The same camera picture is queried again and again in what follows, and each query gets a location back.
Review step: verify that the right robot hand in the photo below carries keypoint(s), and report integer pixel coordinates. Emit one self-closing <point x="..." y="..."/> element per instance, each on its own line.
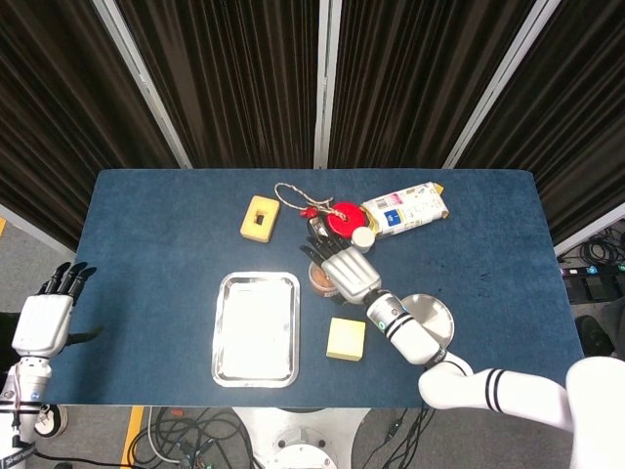
<point x="351" y="273"/>

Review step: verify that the plastic cup with orange contents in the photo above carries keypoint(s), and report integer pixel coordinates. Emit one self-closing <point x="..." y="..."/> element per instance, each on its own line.
<point x="320" y="282"/>

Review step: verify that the silver metal bowl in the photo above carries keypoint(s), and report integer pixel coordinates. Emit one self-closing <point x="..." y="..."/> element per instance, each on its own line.
<point x="434" y="312"/>

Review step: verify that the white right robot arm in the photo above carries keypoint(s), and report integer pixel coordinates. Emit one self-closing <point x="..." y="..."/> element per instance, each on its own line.
<point x="464" y="386"/>

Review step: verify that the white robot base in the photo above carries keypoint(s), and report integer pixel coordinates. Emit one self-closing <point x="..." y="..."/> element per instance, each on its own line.
<point x="303" y="430"/>

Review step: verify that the small black device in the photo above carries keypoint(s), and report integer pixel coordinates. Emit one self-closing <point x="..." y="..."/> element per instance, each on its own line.
<point x="316" y="227"/>

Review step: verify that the yellow sponge block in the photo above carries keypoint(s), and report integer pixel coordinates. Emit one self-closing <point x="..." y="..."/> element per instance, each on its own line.
<point x="346" y="339"/>

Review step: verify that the dark pleated curtain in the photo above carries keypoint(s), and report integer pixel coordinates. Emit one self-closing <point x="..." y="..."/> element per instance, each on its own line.
<point x="576" y="122"/>
<point x="234" y="83"/>
<point x="415" y="83"/>
<point x="58" y="98"/>

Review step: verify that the black power strip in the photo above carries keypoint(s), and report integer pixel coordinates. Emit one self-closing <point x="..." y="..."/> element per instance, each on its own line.
<point x="593" y="269"/>

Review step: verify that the yellow sponge with hole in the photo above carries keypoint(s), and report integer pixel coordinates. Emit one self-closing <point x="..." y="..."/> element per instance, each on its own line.
<point x="251" y="227"/>

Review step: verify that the white partition post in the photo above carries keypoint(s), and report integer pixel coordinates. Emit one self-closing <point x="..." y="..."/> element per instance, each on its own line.
<point x="326" y="83"/>
<point x="144" y="83"/>
<point x="503" y="83"/>

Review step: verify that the blue table cloth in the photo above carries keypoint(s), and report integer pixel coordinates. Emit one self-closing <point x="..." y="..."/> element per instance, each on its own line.
<point x="161" y="283"/>

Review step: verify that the white printed food bag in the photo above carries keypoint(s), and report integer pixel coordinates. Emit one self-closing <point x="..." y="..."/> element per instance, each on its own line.
<point x="407" y="210"/>

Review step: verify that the red round flat disc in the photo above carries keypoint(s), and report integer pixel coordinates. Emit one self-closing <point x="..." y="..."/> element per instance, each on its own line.
<point x="347" y="215"/>

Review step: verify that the black rounded floor object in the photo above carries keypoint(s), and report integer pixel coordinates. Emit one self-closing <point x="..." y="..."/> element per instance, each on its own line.
<point x="593" y="334"/>

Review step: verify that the rectangular steel tray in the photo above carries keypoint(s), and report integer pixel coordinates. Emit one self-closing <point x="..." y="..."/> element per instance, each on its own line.
<point x="256" y="332"/>

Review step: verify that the person in black clothes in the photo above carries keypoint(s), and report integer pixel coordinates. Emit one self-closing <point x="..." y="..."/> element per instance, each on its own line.
<point x="7" y="332"/>

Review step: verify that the small white jar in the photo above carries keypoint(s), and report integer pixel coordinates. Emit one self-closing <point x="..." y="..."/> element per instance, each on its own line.
<point x="362" y="239"/>

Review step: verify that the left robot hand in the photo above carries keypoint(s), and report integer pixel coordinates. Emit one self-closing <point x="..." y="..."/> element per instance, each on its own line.
<point x="41" y="325"/>

